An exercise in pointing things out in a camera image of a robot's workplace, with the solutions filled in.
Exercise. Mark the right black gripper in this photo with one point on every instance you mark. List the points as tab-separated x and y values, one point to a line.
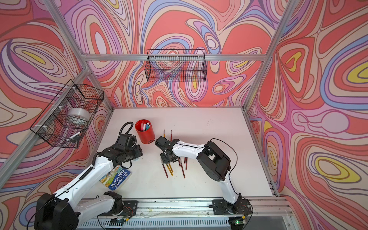
165	160

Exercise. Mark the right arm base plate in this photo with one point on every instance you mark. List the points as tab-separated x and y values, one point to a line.
222	207

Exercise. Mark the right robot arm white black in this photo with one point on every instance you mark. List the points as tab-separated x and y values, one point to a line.
215	163

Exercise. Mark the white tape roll in basket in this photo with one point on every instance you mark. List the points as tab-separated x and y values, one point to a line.
78	116

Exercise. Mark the black wire basket wall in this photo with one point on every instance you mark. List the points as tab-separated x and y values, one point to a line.
54	128
176	65

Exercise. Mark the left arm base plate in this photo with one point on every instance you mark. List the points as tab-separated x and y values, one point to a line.
128	208

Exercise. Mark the black wire basket back wall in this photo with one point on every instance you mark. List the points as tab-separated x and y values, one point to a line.
176	65

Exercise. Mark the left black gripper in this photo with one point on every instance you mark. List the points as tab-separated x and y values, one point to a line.
138	151

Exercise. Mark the black wire basket left wall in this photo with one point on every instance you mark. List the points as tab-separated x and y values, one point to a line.
54	128

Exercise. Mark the red pen cup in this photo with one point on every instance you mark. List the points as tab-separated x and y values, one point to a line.
145	131

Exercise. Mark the treehouse storey book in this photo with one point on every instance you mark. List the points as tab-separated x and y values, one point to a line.
114	179

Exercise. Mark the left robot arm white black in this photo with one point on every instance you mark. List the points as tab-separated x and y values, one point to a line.
61	210

